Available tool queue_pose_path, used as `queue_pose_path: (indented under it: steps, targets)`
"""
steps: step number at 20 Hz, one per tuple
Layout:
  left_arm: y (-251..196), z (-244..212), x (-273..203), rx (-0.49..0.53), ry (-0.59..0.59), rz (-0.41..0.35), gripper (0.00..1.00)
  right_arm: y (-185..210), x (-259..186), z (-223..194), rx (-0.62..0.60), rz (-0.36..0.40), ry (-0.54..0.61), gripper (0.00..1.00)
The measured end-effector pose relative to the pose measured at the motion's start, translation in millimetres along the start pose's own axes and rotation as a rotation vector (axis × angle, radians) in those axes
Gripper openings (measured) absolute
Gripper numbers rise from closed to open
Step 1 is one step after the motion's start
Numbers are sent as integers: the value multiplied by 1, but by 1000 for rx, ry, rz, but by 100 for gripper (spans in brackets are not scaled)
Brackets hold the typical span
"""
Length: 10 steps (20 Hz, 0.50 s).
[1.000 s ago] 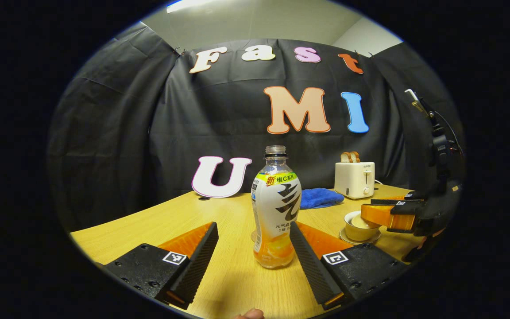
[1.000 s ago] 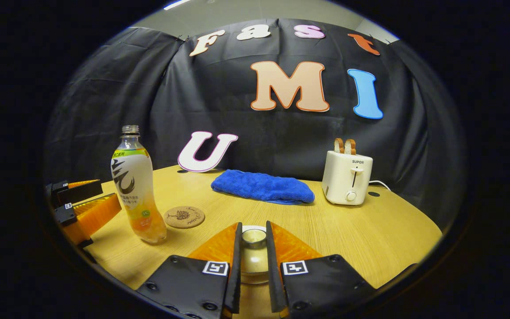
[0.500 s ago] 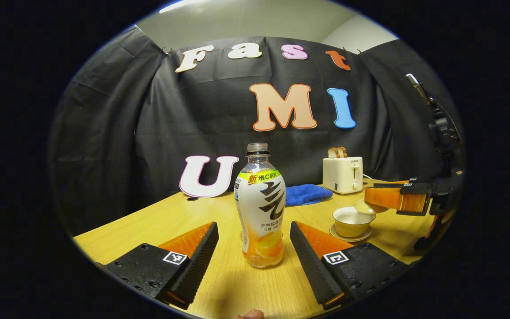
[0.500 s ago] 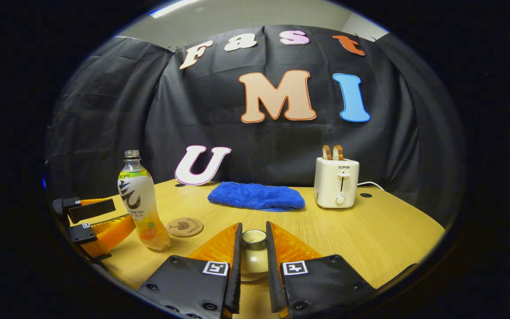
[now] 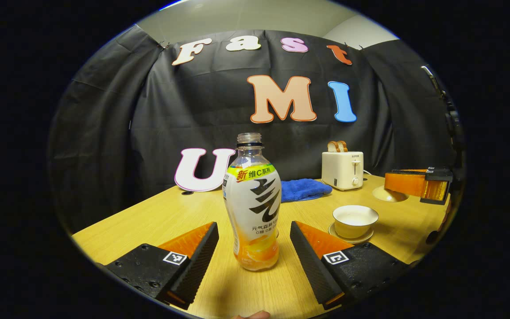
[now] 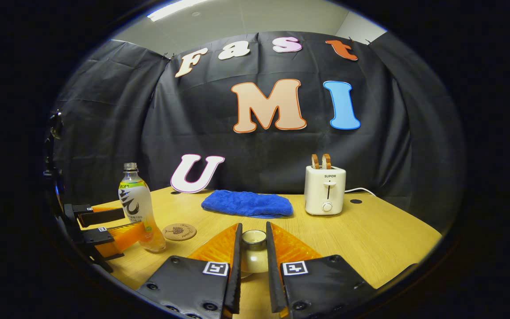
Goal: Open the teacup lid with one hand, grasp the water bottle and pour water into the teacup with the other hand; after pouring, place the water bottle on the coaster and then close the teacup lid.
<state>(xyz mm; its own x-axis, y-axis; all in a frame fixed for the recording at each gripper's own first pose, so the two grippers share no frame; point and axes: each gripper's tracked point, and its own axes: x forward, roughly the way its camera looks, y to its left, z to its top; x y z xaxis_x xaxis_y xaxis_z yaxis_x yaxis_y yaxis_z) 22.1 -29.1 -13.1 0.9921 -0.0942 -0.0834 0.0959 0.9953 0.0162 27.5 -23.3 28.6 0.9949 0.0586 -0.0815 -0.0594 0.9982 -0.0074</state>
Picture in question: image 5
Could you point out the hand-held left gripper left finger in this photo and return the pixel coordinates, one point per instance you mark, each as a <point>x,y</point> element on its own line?
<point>197,266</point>

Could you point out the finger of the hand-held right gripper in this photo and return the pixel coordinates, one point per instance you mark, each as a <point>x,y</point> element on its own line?
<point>436,189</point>
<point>403,182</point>

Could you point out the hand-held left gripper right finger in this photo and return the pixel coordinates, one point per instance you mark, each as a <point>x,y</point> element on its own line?
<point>310,266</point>

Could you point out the clear water bottle orange label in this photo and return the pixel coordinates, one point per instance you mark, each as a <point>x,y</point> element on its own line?
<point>255,199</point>

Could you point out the cream white toaster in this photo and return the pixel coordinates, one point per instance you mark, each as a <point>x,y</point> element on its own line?
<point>341,170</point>

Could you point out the toast bread slice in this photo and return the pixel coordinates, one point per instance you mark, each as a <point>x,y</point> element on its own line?
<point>332,147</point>
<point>342,146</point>

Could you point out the blue folded towel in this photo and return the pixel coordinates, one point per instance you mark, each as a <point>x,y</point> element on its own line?
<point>303,189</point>

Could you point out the black backdrop cloth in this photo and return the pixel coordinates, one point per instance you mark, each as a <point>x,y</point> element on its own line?
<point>171,115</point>

